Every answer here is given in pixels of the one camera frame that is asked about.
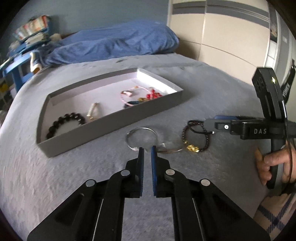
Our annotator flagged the black printed strap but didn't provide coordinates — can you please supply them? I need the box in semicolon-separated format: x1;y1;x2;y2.
281;58;296;105

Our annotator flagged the blue desk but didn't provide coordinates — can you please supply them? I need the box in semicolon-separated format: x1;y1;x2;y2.
0;44;44;93

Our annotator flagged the stack of papers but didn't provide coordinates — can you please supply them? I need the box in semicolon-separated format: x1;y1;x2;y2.
23;32;60;45

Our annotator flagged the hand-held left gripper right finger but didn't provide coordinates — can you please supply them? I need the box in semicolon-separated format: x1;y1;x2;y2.
150;146;271;241

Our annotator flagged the silver bangle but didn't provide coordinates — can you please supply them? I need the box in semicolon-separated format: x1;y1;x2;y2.
156;139;184;154
126;127;158;151

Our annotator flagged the pink cord bracelet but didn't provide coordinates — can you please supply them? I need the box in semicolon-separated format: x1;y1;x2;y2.
120;86;148;107

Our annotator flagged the blue pillow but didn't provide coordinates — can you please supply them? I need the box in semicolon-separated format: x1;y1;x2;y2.
40;20;179;67

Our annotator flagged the blue bead bracelet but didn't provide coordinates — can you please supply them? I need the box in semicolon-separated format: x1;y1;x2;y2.
123;100;139;109

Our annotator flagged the grey cardboard box tray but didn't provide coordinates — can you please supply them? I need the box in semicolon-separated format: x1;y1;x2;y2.
36;68;184;158

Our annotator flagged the white orange cloth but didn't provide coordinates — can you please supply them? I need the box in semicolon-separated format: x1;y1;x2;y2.
30;52;42;73

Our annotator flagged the row of books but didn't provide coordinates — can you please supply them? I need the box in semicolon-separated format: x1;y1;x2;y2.
14;15;50;41

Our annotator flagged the large black bead bracelet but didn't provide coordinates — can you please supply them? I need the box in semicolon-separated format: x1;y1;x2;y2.
46;112;86;139

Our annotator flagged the beige wardrobe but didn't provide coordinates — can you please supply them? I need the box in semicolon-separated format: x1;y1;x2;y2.
166;0;278;75

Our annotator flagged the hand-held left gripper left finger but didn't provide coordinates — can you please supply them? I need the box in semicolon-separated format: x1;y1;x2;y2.
26;146;145;241

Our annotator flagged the red bead bracelet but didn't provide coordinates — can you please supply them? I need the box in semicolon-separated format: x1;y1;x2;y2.
144;88;162;100

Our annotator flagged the person's right hand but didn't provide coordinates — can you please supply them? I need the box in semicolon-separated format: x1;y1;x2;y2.
254;140;296;186

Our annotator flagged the dark bead bracelet gold charm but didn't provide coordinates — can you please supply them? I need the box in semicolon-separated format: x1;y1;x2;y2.
181;120;213;153

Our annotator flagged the person's right forearm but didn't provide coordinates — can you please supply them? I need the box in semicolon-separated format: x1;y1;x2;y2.
253;195;296;241

